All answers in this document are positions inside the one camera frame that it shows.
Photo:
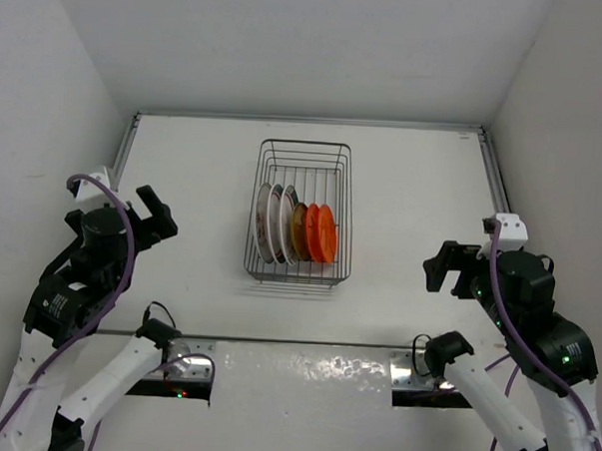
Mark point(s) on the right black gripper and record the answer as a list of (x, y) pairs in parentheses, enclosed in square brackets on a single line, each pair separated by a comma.
[(454, 255)]

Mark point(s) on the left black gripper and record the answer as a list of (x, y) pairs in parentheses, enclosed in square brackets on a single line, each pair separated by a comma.
[(160, 224)]

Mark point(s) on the orange plate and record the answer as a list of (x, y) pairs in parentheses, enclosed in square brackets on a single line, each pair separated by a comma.
[(327, 233), (311, 234)]

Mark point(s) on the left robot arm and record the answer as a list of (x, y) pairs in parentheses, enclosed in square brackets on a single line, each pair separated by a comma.
[(75, 291)]

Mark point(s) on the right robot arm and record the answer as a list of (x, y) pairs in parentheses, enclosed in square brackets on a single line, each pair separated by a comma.
[(556, 356)]

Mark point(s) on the white patterned plate leftmost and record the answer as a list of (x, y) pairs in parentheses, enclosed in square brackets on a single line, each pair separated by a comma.
[(260, 222)]

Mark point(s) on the white plate green rim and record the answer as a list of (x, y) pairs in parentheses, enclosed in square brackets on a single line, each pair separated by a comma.
[(273, 207)]

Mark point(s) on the white plate dark rim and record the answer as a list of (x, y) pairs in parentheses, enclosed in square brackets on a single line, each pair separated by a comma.
[(287, 207)]

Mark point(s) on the yellow brown plate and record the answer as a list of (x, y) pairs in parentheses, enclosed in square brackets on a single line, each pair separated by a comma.
[(298, 234)]

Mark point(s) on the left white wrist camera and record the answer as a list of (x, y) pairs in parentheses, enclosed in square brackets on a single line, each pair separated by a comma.
[(89, 192)]

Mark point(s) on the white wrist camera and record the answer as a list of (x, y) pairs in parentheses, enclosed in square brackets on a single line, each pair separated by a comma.
[(89, 192), (508, 230)]

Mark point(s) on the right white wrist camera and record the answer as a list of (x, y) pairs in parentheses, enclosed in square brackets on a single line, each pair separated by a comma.
[(508, 230)]

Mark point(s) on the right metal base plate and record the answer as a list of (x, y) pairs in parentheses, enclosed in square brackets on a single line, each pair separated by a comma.
[(408, 372)]

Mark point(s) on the metal base plate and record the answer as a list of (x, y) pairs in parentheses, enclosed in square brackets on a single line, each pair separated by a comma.
[(189, 359), (408, 372)]

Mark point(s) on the metal wire dish rack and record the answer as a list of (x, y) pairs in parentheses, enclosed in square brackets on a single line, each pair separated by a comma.
[(321, 173)]

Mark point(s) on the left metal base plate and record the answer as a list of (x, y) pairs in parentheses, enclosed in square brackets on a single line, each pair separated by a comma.
[(189, 359)]

